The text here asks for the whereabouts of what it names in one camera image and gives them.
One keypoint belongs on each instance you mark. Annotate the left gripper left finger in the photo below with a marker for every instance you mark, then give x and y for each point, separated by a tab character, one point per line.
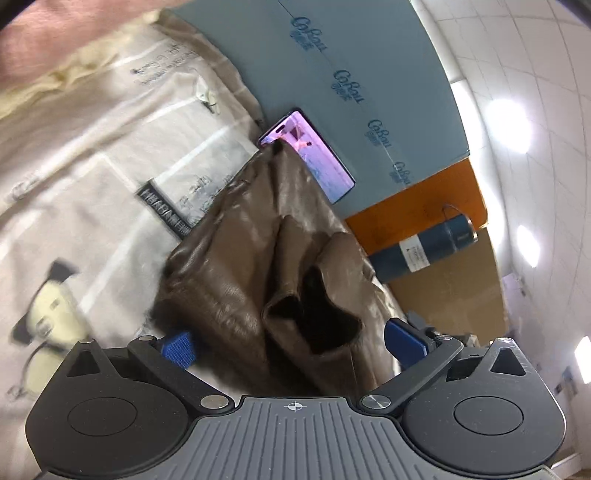
164	363

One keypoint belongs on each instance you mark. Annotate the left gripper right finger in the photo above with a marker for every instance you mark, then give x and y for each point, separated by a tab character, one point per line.
424	354

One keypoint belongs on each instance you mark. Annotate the brown leather jacket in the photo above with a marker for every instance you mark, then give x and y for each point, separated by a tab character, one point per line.
277	288

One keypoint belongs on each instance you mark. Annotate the brown cardboard box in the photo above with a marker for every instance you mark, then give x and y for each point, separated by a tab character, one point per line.
460	294

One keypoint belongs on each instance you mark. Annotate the dark teal thermos bottle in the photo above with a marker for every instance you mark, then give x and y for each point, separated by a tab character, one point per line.
421	250

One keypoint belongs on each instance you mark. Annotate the orange board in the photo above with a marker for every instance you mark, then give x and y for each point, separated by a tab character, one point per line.
443	196

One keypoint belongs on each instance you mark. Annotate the beige printed bed sheet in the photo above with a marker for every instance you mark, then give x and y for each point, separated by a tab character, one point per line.
98	183

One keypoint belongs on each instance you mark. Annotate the smartphone with lit screen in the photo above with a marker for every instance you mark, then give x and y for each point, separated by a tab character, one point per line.
297	131

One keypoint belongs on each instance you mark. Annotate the blue cardboard box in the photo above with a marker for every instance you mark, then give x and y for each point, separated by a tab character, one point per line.
364	73

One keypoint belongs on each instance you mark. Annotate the cream knitted garment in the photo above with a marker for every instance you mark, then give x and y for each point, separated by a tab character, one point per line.
84	62

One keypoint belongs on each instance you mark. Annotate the pink knitted sweater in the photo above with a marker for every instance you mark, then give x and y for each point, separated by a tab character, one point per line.
47	32

